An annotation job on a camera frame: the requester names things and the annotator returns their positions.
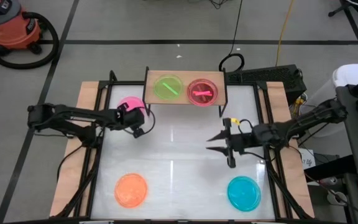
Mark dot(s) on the black aluminium table frame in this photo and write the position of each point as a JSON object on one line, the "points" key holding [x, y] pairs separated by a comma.
{"points": [[123, 83]]}

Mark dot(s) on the green translucent plastic plate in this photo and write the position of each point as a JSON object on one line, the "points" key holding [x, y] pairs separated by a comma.
{"points": [[166, 93]]}

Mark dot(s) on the yellow tape tag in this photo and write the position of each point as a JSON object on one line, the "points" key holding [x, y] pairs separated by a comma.
{"points": [[235, 120]]}

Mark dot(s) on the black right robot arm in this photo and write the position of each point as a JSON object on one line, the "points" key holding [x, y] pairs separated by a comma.
{"points": [[306, 119]]}

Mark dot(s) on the red translucent plastic plate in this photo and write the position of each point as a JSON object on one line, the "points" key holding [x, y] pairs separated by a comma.
{"points": [[197, 101]]}

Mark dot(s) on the black chair base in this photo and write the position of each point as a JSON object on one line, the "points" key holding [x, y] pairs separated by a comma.
{"points": [[357, 14]]}

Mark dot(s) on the orange shop vacuum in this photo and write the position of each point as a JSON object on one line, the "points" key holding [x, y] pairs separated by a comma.
{"points": [[11, 28]]}

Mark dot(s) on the orange translucent plastic plate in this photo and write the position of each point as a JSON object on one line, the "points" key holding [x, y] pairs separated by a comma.
{"points": [[130, 190]]}

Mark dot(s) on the pink translucent plastic plate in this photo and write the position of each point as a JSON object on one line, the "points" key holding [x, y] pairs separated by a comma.
{"points": [[202, 93], [134, 102]]}

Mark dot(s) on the black computer case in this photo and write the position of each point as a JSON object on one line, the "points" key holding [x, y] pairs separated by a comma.
{"points": [[269, 76]]}

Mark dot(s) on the plywood base board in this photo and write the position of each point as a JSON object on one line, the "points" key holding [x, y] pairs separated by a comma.
{"points": [[87, 93]]}

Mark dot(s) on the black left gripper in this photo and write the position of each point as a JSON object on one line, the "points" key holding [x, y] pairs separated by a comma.
{"points": [[134, 119]]}

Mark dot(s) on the wooden shelf with black legs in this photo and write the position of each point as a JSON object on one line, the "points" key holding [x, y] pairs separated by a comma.
{"points": [[216, 79]]}

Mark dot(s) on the white paper label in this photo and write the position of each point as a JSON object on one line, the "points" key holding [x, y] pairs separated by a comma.
{"points": [[309, 160]]}

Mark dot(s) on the blue translucent plastic plate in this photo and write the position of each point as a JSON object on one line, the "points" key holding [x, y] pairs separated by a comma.
{"points": [[244, 193]]}

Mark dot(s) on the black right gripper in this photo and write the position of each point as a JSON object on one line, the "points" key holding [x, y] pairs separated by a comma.
{"points": [[241, 143]]}

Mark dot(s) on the white bin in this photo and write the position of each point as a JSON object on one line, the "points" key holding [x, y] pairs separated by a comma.
{"points": [[350, 74]]}

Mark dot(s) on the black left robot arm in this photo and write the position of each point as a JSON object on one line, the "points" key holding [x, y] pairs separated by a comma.
{"points": [[73, 113]]}

